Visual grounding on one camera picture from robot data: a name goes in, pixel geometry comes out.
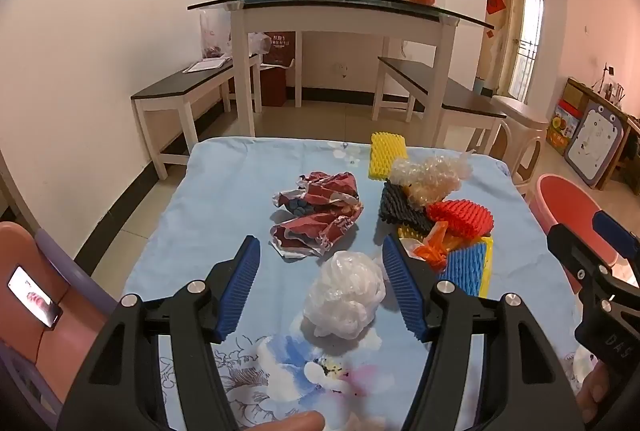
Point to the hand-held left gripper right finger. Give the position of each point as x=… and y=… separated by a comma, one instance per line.
x=402, y=286

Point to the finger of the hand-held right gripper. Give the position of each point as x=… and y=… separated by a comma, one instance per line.
x=570, y=245
x=616, y=232

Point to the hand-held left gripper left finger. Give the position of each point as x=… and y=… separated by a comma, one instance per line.
x=239, y=291

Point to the pink plastic basin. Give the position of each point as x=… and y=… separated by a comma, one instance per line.
x=565, y=206

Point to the white plastic bag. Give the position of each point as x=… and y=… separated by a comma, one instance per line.
x=345, y=293

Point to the black foam fruit net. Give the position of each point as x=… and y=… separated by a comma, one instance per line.
x=400, y=206

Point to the red printed paper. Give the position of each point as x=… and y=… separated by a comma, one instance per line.
x=325, y=188
x=310, y=231

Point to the yellow foam fruit net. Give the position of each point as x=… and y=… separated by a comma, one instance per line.
x=385, y=156

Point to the person's right hand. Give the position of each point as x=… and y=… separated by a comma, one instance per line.
x=594, y=392

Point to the person's left hand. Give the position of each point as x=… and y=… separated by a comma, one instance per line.
x=295, y=422

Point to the orange plastic bag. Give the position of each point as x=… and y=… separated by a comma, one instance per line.
x=432, y=248

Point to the blue foam fruit net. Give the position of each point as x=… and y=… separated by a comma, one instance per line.
x=465, y=268

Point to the thin yellow foam net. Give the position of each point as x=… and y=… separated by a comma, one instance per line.
x=488, y=263

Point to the children's drawing board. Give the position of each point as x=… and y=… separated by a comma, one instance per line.
x=597, y=143

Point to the red foam fruit net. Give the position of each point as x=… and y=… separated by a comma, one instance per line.
x=462, y=217

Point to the light blue floral tablecloth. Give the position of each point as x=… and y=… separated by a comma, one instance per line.
x=210, y=191

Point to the clear bubble wrap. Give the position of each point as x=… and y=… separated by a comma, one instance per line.
x=430, y=178

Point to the colourful cardboard box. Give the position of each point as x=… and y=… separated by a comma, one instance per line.
x=562, y=128

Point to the beige plastic stool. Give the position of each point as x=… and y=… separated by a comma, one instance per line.
x=520, y=116

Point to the wooden desk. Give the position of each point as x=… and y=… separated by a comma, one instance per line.
x=580, y=87

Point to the black desk stand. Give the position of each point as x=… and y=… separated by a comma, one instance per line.
x=607, y=73

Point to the purple plastic chair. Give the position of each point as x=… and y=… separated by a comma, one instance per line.
x=75, y=263

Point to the pink plastic chair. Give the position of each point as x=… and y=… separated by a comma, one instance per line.
x=75, y=336

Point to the light blue bucket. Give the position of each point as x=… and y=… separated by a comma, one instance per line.
x=479, y=85

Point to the white bench with dark seat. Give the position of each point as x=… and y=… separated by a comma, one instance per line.
x=170, y=86
x=450, y=93

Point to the smartphone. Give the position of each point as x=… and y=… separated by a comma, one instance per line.
x=34, y=297

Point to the red bin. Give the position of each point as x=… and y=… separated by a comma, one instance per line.
x=275, y=87

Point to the balcony door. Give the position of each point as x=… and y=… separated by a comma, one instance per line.
x=527, y=36

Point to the sheet of paper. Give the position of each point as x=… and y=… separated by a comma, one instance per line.
x=205, y=64

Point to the dark red paper bag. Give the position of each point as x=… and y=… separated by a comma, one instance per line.
x=282, y=48

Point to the white shopping bag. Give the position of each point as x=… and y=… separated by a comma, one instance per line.
x=257, y=43

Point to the large red paper decoration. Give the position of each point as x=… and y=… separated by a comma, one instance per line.
x=496, y=0

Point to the clear plastic bag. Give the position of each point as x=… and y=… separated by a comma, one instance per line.
x=214, y=33

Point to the glass-top white dining table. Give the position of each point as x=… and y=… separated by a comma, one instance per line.
x=320, y=13

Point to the white wall socket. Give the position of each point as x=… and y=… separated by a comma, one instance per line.
x=342, y=68

